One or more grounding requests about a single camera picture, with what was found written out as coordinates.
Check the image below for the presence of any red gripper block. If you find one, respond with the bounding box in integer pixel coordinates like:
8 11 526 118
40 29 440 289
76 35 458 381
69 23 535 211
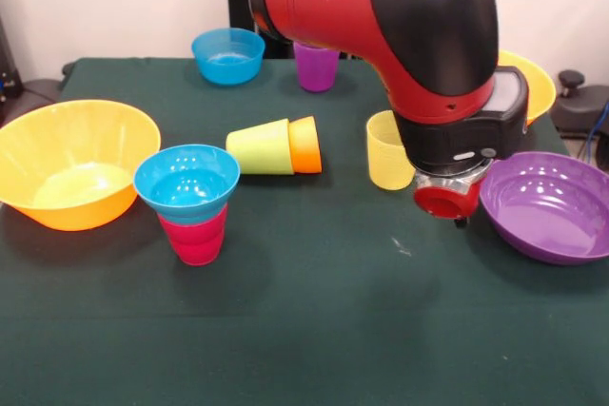
412 181 482 230

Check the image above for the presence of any purple bowl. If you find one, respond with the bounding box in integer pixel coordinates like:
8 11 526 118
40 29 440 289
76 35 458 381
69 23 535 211
478 150 609 267

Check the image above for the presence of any orange cup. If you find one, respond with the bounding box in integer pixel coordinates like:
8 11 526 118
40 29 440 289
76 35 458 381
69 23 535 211
287 116 324 176

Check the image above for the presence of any purple cup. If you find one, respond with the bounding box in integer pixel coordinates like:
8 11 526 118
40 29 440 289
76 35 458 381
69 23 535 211
292 41 342 94

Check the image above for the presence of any green cup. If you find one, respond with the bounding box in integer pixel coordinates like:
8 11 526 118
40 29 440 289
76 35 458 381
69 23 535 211
225 119 295 177

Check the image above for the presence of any red cup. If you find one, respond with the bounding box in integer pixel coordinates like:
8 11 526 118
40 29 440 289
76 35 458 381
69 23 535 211
157 203 229 267

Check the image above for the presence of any light blue opaque bowl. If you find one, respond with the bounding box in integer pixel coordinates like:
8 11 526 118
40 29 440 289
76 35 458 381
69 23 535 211
132 144 242 227

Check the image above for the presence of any translucent blue bowl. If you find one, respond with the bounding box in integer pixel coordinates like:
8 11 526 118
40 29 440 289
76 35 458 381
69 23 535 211
190 27 266 87

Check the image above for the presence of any large orange bowl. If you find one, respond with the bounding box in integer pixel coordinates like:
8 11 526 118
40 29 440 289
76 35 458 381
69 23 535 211
496 48 558 127
0 99 163 233

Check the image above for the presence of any yellow cup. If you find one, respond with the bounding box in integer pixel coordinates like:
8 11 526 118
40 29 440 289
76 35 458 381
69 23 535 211
365 109 417 192

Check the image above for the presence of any dark green tablecloth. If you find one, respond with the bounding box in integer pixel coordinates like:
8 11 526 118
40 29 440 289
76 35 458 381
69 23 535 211
0 57 609 406

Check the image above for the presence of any black equipment rack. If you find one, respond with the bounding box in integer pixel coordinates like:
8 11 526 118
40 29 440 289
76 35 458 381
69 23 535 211
0 13 26 115

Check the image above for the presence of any blue cable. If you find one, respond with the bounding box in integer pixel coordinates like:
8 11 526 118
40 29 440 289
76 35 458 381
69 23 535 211
578 100 609 164

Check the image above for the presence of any black clamp mount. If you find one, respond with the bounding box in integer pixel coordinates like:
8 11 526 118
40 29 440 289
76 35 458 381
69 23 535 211
551 69 609 141

